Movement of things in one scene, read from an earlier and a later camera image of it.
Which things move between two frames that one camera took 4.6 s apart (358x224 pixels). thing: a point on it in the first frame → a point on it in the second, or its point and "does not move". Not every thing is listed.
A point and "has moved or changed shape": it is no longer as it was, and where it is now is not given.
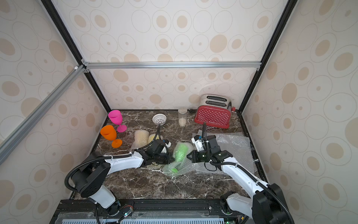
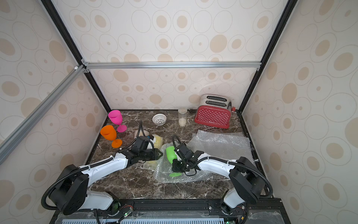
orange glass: [108, 132] does not move
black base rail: [82, 211] does not move
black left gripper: [168, 160] → [156, 155]
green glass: [182, 165] has moved or changed shape
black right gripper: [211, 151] → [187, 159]
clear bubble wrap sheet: [237, 144] does not move
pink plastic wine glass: [115, 116] does not move
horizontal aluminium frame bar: [230, 65] does not move
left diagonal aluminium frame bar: [11, 140] does not move
